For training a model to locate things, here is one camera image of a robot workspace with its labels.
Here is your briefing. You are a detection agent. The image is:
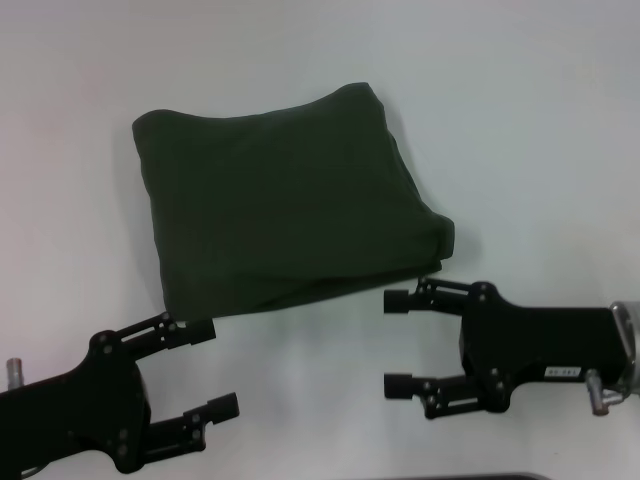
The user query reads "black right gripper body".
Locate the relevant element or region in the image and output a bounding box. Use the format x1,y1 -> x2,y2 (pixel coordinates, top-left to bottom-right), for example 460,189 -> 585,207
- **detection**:
457,280 -> 630,415

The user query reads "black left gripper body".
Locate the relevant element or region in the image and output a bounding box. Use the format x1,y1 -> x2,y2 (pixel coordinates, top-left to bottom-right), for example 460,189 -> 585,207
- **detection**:
0,329 -> 155,475

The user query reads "dark green FREE t-shirt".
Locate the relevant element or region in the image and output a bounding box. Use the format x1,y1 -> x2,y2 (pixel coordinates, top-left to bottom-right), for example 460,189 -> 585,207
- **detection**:
130,82 -> 457,325

